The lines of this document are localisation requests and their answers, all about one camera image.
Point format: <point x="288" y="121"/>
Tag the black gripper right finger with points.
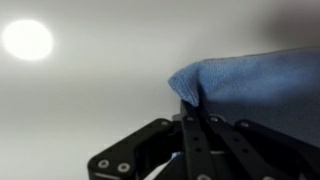
<point x="260" y="153"/>

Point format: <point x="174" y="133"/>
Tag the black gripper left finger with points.
<point x="140" y="146"/>

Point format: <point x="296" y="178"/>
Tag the blue microfibre cloth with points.
<point x="260" y="86"/>

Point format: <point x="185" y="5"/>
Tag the black framed whiteboard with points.
<point x="83" y="93"/>

